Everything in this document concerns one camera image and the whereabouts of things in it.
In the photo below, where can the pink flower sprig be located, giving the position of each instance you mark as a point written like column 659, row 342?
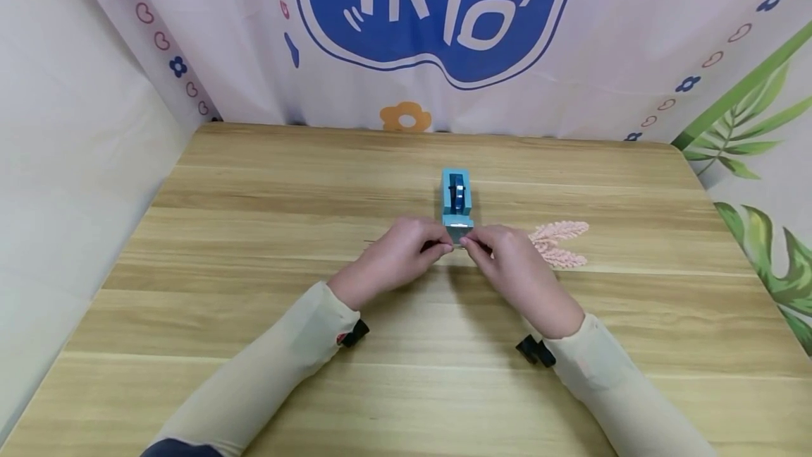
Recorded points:
column 558, row 230

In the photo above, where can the light blue tape dispenser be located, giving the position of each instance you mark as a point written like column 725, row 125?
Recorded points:
column 447, row 199

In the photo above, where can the person's left index finger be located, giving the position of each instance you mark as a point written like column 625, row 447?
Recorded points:
column 436, row 232

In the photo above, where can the person's left thumb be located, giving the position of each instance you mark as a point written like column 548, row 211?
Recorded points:
column 436, row 252

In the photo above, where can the person's right index finger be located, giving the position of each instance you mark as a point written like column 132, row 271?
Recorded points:
column 486, row 234

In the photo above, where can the black wrist band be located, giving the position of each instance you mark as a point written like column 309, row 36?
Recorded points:
column 356, row 333
column 530, row 350

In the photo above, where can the person's left hand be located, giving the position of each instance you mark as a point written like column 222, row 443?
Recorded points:
column 393, row 257

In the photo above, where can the dark blue tape roll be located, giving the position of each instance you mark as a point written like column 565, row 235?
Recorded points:
column 458, row 192

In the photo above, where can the person's right hand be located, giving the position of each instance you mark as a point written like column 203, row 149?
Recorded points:
column 521, row 275

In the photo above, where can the person's right thumb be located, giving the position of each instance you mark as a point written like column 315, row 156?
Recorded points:
column 478, row 254

